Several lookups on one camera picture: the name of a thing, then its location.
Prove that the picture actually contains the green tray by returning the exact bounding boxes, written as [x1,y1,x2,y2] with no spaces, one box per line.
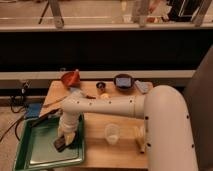
[13,115,85,171]

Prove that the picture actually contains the blue box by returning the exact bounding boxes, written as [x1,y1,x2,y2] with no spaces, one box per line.
[25,103,42,119]

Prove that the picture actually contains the yellow round object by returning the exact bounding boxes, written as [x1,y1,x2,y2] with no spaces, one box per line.
[100,93,110,99]

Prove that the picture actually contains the clear plastic cup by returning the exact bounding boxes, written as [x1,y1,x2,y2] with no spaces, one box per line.
[104,123,120,145]

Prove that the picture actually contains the grey rectangular sponge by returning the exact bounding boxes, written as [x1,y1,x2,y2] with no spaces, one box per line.
[135,80,149,94]

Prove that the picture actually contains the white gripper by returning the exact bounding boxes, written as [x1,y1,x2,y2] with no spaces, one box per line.
[58,112,80,146]

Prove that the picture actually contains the black cables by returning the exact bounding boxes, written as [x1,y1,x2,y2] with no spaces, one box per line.
[0,81,32,143]

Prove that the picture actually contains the black bowl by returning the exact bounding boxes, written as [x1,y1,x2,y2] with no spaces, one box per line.
[113,74,134,90]

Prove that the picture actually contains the small dark cup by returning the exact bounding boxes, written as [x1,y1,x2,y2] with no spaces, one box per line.
[96,82,106,94]

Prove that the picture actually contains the orange funnel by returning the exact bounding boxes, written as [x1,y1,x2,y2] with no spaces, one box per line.
[61,69,80,88]

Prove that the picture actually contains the beige bottle object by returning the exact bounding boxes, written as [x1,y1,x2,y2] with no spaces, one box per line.
[134,126,146,153]

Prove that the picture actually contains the dark eraser block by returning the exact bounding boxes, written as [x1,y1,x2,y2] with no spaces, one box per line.
[53,136,74,152]

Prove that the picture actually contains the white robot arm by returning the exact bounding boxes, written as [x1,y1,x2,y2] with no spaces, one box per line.
[58,85,199,171]

